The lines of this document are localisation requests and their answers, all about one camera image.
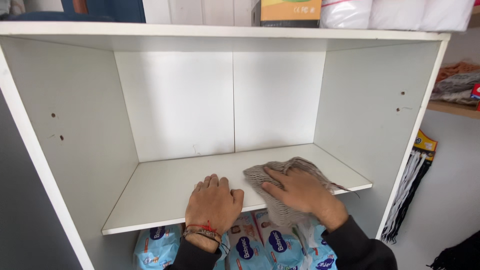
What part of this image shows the red thread bracelet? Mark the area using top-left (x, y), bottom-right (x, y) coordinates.
top-left (185, 221), bottom-right (223, 238)

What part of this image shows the orange and black carton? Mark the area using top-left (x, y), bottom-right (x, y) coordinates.
top-left (251, 0), bottom-right (323, 28)

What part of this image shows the person's right hand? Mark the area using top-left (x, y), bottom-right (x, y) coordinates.
top-left (261, 167), bottom-right (349, 232)

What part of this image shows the white wooden shelf cabinet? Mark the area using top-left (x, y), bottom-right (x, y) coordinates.
top-left (0, 21), bottom-right (451, 270)

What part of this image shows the hanging black and white laces pack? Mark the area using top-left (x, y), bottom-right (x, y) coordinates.
top-left (380, 129), bottom-right (439, 245)

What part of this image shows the white plastic-wrapped packet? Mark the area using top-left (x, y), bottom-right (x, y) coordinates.
top-left (420, 0), bottom-right (476, 33)
top-left (369, 0), bottom-right (427, 31)
top-left (319, 0), bottom-right (374, 30)

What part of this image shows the wooden shelf with yarn goods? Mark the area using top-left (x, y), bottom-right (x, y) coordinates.
top-left (427, 61), bottom-right (480, 121)

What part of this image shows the brown beaded bracelet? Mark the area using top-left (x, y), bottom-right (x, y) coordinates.
top-left (182, 229), bottom-right (230, 253)

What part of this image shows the blue diaper packet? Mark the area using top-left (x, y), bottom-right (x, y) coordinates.
top-left (300, 221), bottom-right (339, 270)
top-left (253, 209), bottom-right (305, 270)
top-left (226, 211), bottom-right (271, 270)
top-left (133, 224), bottom-right (183, 270)

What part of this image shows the black fringed cloth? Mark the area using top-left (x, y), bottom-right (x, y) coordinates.
top-left (427, 230), bottom-right (480, 270)

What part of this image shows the grey knitted cleaning cloth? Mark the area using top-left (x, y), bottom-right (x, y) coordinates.
top-left (243, 157), bottom-right (361, 228)

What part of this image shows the dark blue cloth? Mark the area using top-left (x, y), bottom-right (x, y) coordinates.
top-left (0, 11), bottom-right (115, 22)

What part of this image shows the person's left hand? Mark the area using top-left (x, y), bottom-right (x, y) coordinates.
top-left (185, 173), bottom-right (245, 235)

